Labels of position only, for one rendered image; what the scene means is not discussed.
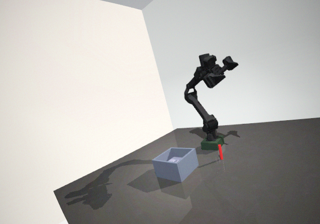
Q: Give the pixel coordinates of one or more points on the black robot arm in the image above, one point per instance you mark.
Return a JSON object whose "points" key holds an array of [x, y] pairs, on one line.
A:
{"points": [[210, 123]]}

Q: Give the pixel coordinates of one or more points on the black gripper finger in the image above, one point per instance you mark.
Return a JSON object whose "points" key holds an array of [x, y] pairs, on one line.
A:
{"points": [[231, 64], [215, 79]]}

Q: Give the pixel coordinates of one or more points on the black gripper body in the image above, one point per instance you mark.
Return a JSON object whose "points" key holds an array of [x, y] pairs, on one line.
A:
{"points": [[217, 70]]}

